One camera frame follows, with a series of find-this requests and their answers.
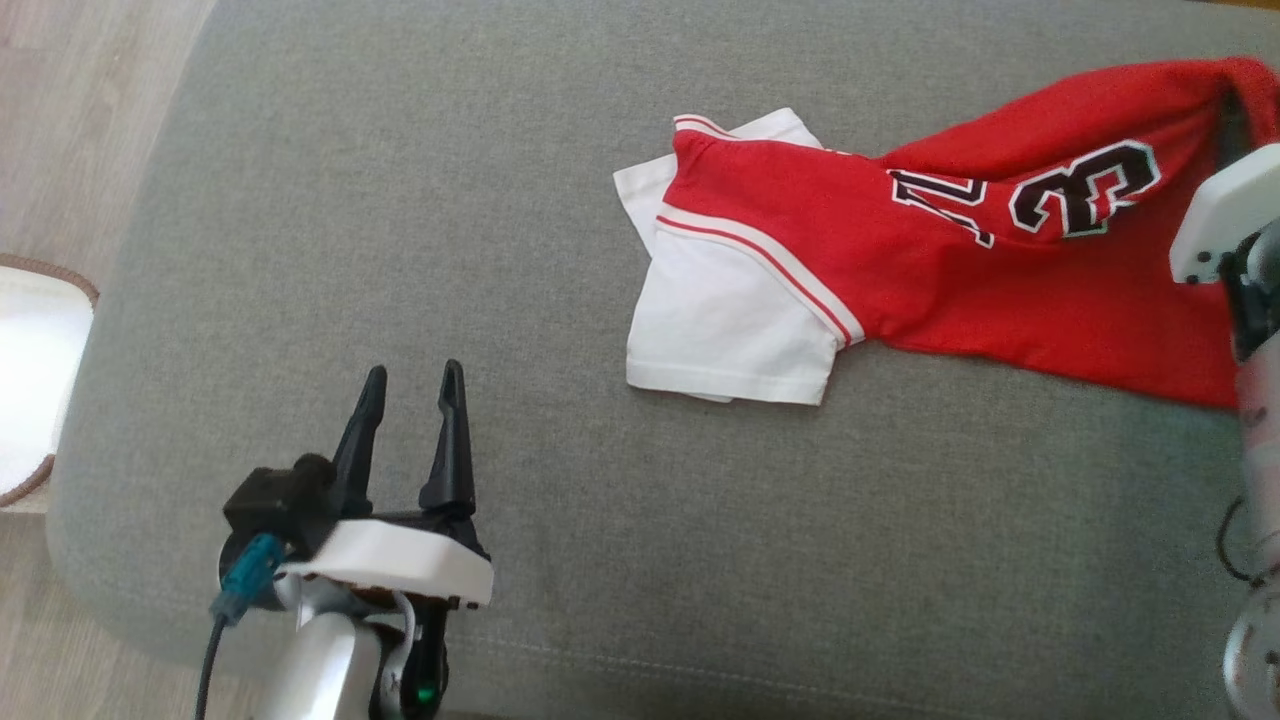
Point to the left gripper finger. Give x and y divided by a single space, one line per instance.
452 450
358 450

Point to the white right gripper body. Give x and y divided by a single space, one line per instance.
1230 215

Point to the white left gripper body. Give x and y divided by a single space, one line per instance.
400 560

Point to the red jersey white sleeves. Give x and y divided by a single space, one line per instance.
930 270

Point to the white basket brown rim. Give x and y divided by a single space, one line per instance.
30 380

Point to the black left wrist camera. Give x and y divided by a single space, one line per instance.
275 500

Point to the grey fabric sofa ottoman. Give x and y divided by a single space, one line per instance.
400 200

